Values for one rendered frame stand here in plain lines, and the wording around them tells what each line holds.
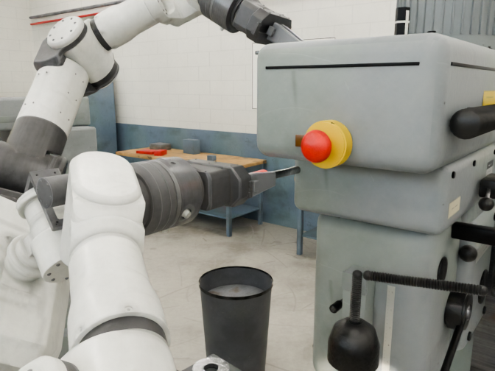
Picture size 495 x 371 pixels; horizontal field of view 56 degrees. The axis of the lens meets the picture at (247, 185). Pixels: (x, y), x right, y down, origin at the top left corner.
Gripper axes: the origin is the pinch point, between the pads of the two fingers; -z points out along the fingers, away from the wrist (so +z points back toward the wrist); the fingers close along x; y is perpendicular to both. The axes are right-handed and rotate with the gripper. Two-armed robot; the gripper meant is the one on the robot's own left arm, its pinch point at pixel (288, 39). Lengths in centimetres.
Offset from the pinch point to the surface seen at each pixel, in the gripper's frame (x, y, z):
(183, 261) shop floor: -291, -290, 122
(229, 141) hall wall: -472, -224, 221
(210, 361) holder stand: -7, -77, -18
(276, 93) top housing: 20.5, -4.0, -11.4
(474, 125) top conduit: 21.2, 5.5, -34.3
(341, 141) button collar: 24.1, -3.6, -23.3
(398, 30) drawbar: 1.0, 10.0, -16.5
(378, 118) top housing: 22.7, 0.8, -25.3
